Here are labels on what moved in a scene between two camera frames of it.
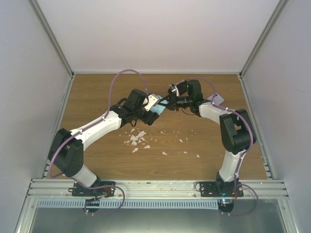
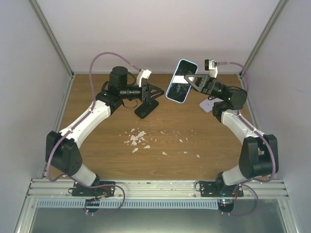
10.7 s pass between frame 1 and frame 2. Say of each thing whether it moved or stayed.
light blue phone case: moved
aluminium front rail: stayed
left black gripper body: moved
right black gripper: moved
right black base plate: stayed
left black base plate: stayed
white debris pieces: stayed
